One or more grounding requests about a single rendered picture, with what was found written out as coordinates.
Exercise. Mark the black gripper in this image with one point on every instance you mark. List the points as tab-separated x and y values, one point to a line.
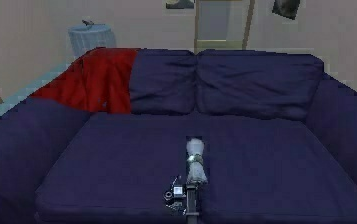
168	195

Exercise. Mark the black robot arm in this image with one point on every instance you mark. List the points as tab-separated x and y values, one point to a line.
192	203

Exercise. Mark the white rolled paper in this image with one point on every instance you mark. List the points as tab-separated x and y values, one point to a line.
196	168

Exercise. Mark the navy blue sofa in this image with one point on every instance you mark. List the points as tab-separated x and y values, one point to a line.
252	140

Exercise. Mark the red blanket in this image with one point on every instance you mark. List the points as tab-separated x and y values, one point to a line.
99	80

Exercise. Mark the wooden framed mirror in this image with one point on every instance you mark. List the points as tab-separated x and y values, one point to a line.
223	28

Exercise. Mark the small black object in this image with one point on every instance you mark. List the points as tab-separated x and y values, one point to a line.
88	22

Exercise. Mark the dark framed wall picture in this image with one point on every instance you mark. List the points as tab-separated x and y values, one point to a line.
286	8
180	3

